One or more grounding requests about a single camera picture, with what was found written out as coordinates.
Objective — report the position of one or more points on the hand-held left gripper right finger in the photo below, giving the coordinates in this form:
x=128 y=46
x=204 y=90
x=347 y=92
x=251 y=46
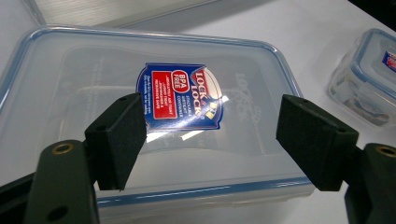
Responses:
x=314 y=140

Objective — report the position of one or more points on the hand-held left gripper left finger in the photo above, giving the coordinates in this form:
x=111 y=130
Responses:
x=118 y=140

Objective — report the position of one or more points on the large clear food container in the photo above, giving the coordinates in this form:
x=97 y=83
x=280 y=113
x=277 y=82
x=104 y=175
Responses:
x=93 y=77

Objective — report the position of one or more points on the small clear food container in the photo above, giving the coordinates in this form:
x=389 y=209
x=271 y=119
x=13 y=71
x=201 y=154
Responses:
x=367 y=81

